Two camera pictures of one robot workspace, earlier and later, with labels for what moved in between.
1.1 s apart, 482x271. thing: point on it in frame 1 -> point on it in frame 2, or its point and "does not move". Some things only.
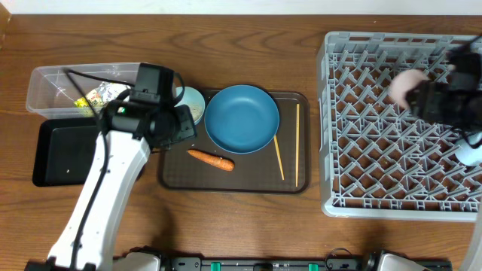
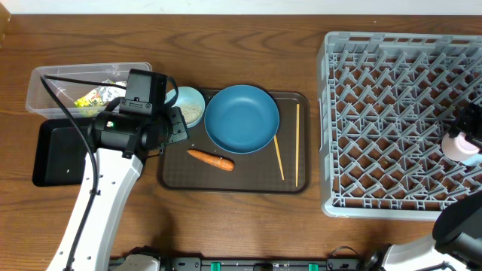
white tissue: x=108 y=91 does not move
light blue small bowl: x=193 y=99 does not move
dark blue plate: x=242 y=119 does not move
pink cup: x=403 y=81 -> x=459 y=147
